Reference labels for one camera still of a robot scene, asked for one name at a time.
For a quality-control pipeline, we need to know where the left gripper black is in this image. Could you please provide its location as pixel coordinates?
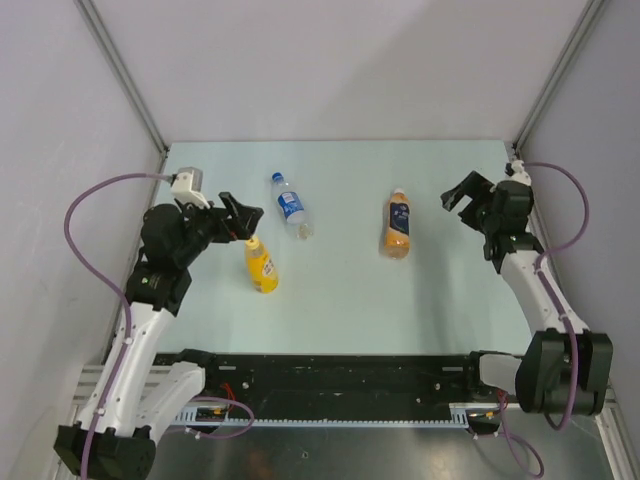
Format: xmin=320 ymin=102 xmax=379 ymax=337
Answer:
xmin=174 ymin=192 xmax=262 ymax=266

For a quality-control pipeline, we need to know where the yellow juice bottle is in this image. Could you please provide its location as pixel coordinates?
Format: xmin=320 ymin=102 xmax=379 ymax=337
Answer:
xmin=245 ymin=235 xmax=279 ymax=294

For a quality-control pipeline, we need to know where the orange tea bottle blue label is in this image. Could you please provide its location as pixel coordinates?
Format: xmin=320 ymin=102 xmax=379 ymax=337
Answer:
xmin=381 ymin=188 xmax=410 ymax=260

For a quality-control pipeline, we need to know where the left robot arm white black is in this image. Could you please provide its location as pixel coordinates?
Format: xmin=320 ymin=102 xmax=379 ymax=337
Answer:
xmin=54 ymin=192 xmax=264 ymax=479

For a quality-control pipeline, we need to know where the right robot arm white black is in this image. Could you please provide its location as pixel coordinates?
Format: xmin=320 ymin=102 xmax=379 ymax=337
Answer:
xmin=441 ymin=171 xmax=613 ymax=417

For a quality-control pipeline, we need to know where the clear water bottle blue label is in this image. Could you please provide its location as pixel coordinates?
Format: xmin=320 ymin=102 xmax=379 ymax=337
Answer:
xmin=271 ymin=172 xmax=313 ymax=240

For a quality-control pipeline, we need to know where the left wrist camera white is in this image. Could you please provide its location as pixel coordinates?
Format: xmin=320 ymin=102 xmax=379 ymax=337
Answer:
xmin=170 ymin=167 xmax=211 ymax=210

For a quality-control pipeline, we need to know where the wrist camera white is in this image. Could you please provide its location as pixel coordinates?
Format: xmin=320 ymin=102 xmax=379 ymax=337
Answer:
xmin=505 ymin=159 xmax=531 ymax=187
xmin=170 ymin=167 xmax=211 ymax=210

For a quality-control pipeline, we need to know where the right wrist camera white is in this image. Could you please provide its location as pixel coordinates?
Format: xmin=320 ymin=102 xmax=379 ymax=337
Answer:
xmin=505 ymin=159 xmax=531 ymax=187

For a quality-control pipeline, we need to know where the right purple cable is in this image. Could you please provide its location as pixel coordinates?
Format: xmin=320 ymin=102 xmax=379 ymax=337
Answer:
xmin=499 ymin=161 xmax=591 ymax=478

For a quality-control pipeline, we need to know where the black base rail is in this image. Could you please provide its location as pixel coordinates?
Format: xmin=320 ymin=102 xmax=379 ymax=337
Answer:
xmin=154 ymin=349 xmax=497 ymax=420

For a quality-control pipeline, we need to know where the grey slotted cable duct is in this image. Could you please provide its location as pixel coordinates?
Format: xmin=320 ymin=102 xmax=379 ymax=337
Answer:
xmin=170 ymin=403 xmax=500 ymax=429

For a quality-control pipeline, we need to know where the right aluminium frame post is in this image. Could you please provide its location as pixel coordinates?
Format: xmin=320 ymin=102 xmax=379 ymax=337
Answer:
xmin=511 ymin=0 xmax=610 ymax=155

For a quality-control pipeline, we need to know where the aluminium frame post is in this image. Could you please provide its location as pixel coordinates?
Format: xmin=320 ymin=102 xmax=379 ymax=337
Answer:
xmin=74 ymin=0 xmax=168 ymax=155
xmin=511 ymin=0 xmax=610 ymax=155

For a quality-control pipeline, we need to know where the left aluminium frame post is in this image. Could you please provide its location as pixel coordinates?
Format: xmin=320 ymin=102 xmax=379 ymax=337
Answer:
xmin=74 ymin=0 xmax=168 ymax=155

